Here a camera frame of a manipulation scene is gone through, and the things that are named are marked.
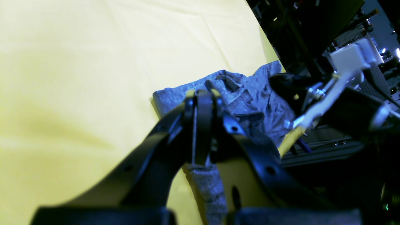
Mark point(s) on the yellow table cloth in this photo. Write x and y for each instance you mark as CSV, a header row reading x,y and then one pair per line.
x,y
77,78

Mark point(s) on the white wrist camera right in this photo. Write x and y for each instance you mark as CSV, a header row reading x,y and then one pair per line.
x,y
356,56

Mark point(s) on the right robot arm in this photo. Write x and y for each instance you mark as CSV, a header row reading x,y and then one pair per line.
x,y
304,33

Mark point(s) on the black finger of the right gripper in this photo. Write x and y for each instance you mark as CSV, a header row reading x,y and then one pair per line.
x,y
292,88

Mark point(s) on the grey long-sleeve T-shirt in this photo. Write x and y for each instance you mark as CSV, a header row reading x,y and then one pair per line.
x,y
259,110

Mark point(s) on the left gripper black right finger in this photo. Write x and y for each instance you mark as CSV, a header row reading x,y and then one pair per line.
x,y
258,190

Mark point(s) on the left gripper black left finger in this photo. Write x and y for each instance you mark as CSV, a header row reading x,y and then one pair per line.
x,y
136,191

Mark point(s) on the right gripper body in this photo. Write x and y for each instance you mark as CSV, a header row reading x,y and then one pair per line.
x,y
337,102

